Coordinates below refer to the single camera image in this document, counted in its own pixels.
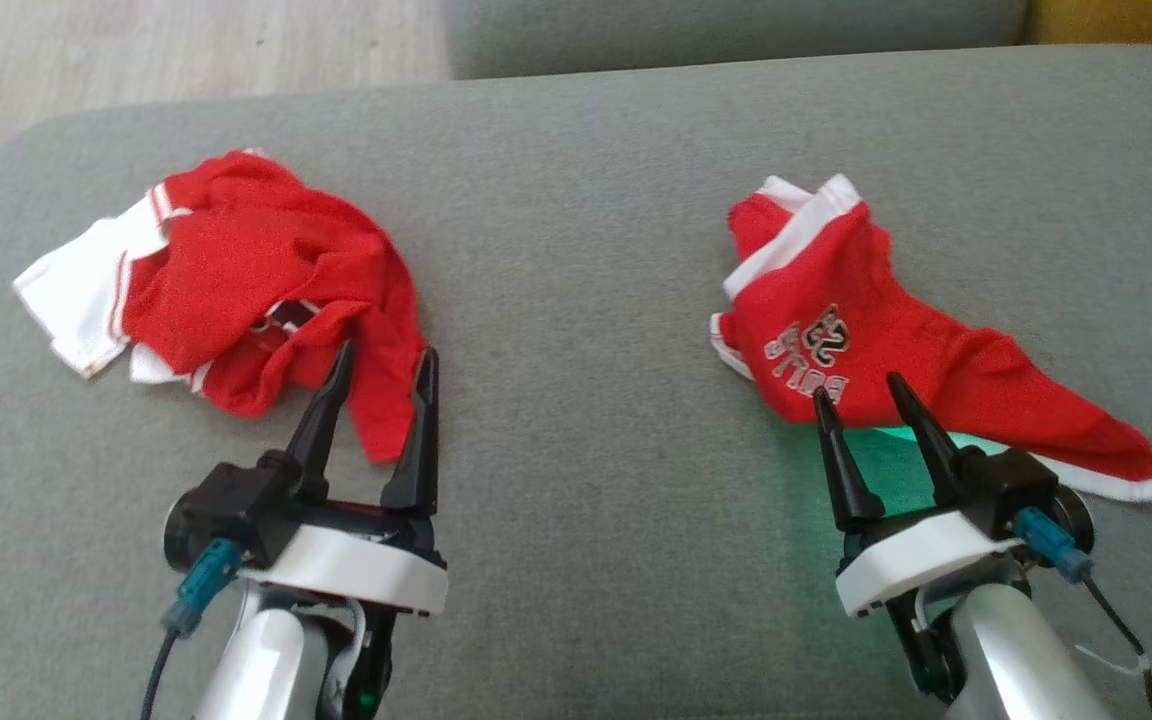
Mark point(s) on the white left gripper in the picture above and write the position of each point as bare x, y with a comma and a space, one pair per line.
356, 565

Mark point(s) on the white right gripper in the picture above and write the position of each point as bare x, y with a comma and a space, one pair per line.
921, 560

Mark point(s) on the red shorts with white trim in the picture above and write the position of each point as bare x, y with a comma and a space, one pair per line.
866, 300

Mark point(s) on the red and white jersey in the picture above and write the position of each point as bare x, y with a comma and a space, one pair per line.
256, 260

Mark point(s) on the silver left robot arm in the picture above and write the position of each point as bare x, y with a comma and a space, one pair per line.
266, 660

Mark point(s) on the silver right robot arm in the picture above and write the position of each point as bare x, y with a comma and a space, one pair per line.
1011, 650

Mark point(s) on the grey sofa seat cushion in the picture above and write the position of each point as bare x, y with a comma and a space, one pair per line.
576, 250

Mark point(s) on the grey sofa back cushion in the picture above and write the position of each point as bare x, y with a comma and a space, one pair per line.
736, 35

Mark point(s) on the yellow cushion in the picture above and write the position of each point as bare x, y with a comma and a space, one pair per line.
1126, 20

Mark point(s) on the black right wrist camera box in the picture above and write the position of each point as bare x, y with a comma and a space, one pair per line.
1011, 485

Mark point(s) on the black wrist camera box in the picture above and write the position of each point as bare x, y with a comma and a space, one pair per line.
231, 505
1011, 485

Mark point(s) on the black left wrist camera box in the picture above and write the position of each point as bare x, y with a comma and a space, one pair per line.
231, 505

